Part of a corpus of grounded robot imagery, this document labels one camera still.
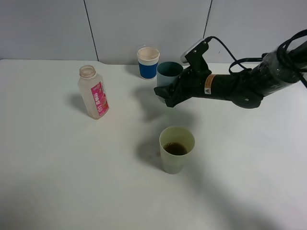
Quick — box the white cup with blue sleeve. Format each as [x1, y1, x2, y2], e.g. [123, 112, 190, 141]
[137, 46, 160, 80]

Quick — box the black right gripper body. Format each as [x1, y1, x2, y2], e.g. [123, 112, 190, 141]
[175, 44, 236, 101]

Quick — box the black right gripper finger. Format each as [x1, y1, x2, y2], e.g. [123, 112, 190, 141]
[165, 82, 187, 108]
[154, 84, 173, 99]

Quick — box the black right camera cable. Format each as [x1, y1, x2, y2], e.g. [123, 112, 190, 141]
[205, 29, 307, 91]

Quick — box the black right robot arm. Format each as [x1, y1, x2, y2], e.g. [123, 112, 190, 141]
[154, 37, 307, 109]

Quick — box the pale yellow-green plastic cup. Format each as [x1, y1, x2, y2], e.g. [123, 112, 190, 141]
[159, 126, 195, 174]

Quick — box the teal plastic cup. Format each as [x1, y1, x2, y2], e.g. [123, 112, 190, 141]
[156, 62, 184, 96]

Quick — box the clear bottle with pink label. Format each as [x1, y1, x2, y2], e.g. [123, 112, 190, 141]
[78, 65, 109, 120]

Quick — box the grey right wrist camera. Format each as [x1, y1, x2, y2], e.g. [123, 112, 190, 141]
[180, 38, 204, 63]

